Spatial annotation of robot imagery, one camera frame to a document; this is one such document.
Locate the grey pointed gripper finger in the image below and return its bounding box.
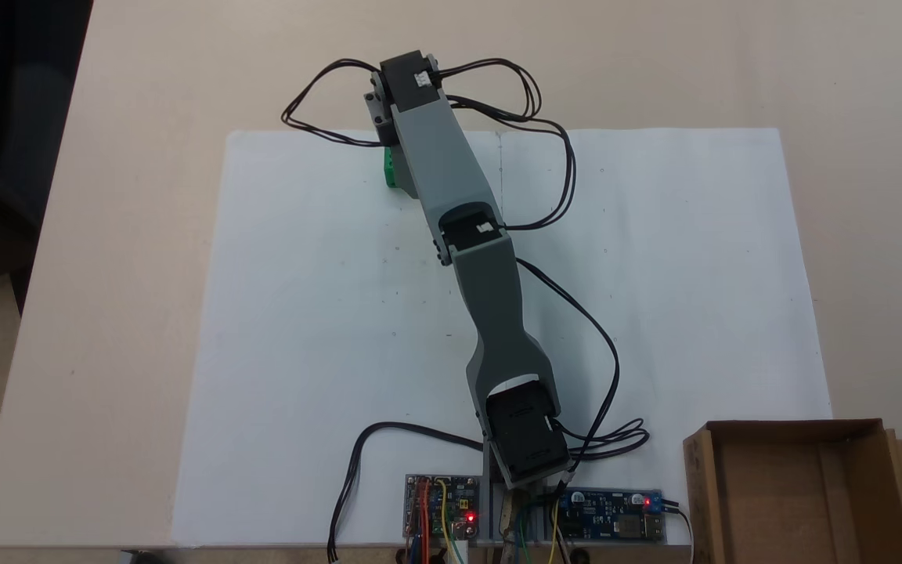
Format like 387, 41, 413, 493
398, 146, 423, 199

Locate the white paper sheet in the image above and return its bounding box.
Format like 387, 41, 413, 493
171, 128, 835, 548

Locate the blue circuit board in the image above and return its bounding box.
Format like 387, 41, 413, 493
555, 488, 666, 543

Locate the brown cardboard box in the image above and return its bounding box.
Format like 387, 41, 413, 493
683, 418, 902, 564

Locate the black gripper motor cable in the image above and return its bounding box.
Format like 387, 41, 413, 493
280, 58, 386, 148

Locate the black wrist motor cable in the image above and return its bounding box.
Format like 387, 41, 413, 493
435, 56, 578, 231

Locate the black elbow motor cable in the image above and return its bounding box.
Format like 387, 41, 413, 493
514, 257, 622, 465

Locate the black power cable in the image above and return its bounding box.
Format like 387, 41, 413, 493
327, 422, 485, 563

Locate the yellow wire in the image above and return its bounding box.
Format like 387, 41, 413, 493
435, 479, 469, 564

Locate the grey circuit board with wires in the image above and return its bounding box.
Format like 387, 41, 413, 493
403, 473, 482, 542

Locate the black looped base cable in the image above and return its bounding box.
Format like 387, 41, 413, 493
551, 418, 651, 463

